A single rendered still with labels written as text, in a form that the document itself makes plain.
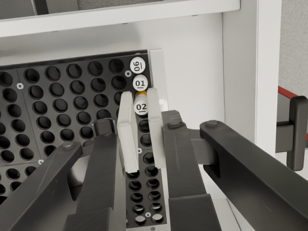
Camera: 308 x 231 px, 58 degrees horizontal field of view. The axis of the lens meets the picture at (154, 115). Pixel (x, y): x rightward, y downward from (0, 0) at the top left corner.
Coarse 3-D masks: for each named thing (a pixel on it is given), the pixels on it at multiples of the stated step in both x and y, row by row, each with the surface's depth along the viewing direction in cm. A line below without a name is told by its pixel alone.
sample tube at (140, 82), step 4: (136, 76) 23; (140, 76) 23; (144, 76) 23; (136, 80) 23; (140, 80) 23; (144, 80) 23; (136, 84) 23; (140, 84) 23; (144, 84) 23; (136, 88) 23; (140, 88) 23; (144, 88) 23
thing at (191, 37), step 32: (192, 0) 22; (224, 0) 23; (0, 32) 23; (32, 32) 23; (64, 32) 28; (96, 32) 29; (128, 32) 29; (160, 32) 29; (192, 32) 29; (0, 64) 29; (192, 64) 30; (192, 96) 31; (192, 128) 32; (224, 224) 32
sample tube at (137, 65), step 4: (132, 60) 22; (136, 60) 22; (140, 60) 22; (132, 64) 22; (136, 64) 22; (140, 64) 22; (144, 64) 22; (132, 68) 22; (136, 68) 22; (140, 68) 22; (144, 68) 22; (136, 72) 22; (140, 72) 22
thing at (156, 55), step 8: (160, 48) 29; (152, 56) 28; (160, 56) 28; (152, 64) 29; (160, 64) 29; (152, 72) 29; (160, 72) 29; (160, 80) 29; (160, 88) 30; (160, 96) 30; (160, 104) 30
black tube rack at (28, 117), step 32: (32, 64) 26; (64, 64) 23; (96, 64) 27; (0, 96) 24; (32, 96) 24; (64, 96) 24; (96, 96) 27; (0, 128) 28; (32, 128) 25; (64, 128) 25; (0, 160) 26; (32, 160) 26; (0, 192) 27; (128, 192) 28; (128, 224) 29
